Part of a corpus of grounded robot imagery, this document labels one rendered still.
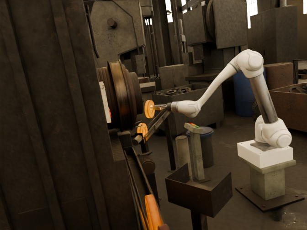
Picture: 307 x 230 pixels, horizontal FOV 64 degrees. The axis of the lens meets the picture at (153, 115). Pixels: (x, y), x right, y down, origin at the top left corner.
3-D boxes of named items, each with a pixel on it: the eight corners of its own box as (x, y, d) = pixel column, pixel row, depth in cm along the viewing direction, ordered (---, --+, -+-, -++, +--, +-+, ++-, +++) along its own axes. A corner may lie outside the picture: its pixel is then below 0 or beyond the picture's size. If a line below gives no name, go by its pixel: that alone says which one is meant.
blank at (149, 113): (142, 104, 201) (146, 104, 200) (150, 97, 214) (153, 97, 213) (145, 121, 207) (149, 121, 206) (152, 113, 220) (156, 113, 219)
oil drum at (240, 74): (246, 119, 450) (243, 70, 430) (230, 113, 507) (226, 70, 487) (274, 113, 461) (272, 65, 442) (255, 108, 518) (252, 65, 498)
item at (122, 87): (126, 141, 141) (111, 59, 131) (119, 123, 186) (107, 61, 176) (136, 138, 143) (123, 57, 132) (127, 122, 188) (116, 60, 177)
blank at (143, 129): (141, 143, 220) (145, 143, 219) (134, 133, 209) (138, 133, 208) (145, 129, 229) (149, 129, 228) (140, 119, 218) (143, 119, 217)
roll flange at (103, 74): (108, 144, 140) (92, 61, 129) (105, 126, 185) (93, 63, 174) (126, 141, 141) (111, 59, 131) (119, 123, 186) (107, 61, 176)
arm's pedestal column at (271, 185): (271, 179, 242) (269, 149, 235) (304, 199, 204) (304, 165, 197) (235, 189, 233) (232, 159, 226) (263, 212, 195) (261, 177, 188)
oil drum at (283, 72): (274, 114, 456) (272, 65, 436) (254, 108, 512) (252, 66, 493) (301, 108, 467) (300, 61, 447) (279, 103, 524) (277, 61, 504)
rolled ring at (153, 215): (161, 221, 87) (152, 223, 87) (164, 251, 97) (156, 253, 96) (150, 184, 103) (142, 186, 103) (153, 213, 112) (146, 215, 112)
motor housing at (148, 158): (149, 221, 206) (139, 162, 195) (144, 206, 227) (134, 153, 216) (163, 216, 209) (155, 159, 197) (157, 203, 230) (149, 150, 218)
